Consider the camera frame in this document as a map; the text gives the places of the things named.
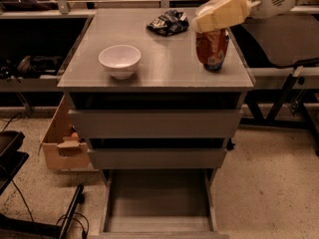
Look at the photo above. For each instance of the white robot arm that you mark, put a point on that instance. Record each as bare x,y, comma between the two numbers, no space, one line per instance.
220,14

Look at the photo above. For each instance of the black crumpled chip bag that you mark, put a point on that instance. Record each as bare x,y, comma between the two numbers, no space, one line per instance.
169,23

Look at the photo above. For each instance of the open bottom drawer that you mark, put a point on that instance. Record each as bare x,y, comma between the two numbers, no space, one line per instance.
158,204

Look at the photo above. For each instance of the white ceramic bowl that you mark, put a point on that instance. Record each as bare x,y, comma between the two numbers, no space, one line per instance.
120,61

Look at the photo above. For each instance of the grey drawer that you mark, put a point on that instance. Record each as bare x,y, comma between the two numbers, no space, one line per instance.
155,123
157,153

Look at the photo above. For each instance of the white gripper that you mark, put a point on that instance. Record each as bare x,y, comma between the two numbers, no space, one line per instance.
268,0

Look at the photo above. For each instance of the middle grey drawer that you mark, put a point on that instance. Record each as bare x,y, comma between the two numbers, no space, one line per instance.
157,153

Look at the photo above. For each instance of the grey drawer cabinet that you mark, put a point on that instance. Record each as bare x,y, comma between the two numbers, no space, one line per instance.
169,77

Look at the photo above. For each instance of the blue pepsi can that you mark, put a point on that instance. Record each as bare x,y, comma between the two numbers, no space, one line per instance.
217,44

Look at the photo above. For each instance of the top grey drawer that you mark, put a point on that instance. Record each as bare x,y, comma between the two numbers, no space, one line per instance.
155,123

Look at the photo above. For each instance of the cardboard box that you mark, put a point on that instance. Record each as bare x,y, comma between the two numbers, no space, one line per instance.
62,148

